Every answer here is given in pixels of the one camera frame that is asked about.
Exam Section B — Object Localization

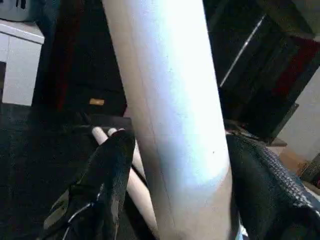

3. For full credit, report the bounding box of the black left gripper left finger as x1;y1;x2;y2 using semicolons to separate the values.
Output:
43;129;137;240

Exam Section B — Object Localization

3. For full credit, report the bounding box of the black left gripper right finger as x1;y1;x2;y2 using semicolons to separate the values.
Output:
224;131;320;240

